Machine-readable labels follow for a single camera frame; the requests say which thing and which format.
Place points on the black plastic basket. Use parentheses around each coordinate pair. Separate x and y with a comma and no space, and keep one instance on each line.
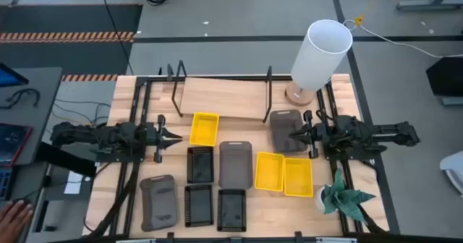
(231,209)
(198,205)
(200,164)

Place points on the black floor mat striped edge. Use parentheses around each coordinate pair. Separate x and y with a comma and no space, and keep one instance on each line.
(72,19)

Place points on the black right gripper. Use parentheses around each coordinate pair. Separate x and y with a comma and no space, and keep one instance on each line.
(312,132)

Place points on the white paper sheet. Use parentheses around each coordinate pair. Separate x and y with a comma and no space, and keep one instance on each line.
(73,183)

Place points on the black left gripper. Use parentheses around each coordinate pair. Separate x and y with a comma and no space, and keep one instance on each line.
(160,127)

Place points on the white shade lamp wooden base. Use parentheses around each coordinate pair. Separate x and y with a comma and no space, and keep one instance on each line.
(318,55)

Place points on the black flat panel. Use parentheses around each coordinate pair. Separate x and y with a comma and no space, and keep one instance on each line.
(65,158)

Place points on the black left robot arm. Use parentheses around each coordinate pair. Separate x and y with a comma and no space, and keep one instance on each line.
(108,136)

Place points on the person's hand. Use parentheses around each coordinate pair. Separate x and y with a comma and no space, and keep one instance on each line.
(12,221)

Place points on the black keyboard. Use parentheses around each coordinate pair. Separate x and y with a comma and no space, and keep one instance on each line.
(4,183)

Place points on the black table clamp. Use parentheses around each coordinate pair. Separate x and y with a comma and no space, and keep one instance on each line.
(298,235)
(170,236)

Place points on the wooden shelf with black frame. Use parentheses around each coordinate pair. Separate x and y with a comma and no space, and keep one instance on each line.
(224,98)

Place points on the red tablet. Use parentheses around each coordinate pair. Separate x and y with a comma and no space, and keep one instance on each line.
(12,141)

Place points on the yellow plastic basket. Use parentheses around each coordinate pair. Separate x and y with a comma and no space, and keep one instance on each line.
(298,177)
(269,171)
(204,129)

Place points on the computer monitor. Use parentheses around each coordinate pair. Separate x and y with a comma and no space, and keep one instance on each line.
(11,77)

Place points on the silver frame bracket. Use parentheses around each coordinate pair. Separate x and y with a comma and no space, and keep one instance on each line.
(135,241)
(336,240)

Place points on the grey side desk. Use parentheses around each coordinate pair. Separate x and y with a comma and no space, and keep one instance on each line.
(36,91)

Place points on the grey plastic basket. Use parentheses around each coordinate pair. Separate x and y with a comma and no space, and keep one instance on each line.
(284,127)
(159,203)
(235,165)

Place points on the black box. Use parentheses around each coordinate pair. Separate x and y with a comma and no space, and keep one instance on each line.
(446,76)

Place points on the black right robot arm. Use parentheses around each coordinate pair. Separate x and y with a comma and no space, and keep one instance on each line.
(390,132)

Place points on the green potted plant white pot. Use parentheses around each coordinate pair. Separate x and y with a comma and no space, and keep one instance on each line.
(340,199)

